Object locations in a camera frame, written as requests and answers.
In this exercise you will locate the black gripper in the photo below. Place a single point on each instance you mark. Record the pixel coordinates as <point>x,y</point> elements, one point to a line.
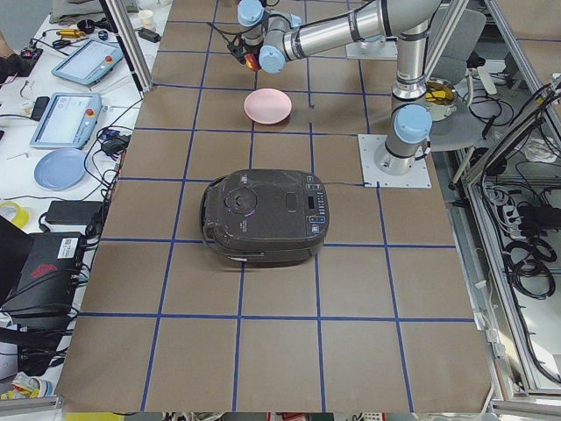
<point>245,49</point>

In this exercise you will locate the red apple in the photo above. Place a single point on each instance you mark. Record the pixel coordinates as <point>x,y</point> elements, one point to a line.
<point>252,62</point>

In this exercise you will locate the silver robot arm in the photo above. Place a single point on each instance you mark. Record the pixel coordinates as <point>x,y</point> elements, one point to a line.
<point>276,38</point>

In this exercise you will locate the pink plate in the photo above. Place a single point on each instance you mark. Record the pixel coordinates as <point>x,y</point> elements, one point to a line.
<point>267,106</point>

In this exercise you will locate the blue plate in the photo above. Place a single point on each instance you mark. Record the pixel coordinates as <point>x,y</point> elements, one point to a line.
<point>60,169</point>

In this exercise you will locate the blue teach pendant far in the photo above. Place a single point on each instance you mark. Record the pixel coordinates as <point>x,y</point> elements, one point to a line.
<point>90,63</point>

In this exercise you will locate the blue teach pendant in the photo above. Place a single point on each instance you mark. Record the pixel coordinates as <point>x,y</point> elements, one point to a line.
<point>90,63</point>
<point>68,121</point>

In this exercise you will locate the dark grey rice cooker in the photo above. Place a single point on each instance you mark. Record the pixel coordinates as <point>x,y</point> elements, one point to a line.
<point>265,216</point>

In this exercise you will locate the blue teach pendant near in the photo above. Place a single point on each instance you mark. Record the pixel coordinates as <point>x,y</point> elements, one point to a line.
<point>68,121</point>

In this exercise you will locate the steel pot with yellow contents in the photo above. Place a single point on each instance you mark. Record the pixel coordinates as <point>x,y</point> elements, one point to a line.
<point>441,99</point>

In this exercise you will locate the grey office chair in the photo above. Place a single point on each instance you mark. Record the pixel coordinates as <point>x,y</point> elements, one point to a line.
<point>456,127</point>

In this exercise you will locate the black power adapter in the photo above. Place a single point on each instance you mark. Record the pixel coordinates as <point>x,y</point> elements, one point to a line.
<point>70,213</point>

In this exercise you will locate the yellow tape roll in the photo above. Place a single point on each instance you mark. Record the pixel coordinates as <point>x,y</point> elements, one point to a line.
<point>15,214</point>

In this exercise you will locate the black computer box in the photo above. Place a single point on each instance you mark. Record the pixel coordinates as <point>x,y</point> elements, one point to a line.
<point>49,278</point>

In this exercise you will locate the aluminium frame post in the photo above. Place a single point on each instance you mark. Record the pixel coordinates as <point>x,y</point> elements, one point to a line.
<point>119,21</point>

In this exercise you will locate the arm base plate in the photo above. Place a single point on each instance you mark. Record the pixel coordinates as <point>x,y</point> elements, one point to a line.
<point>380,169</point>

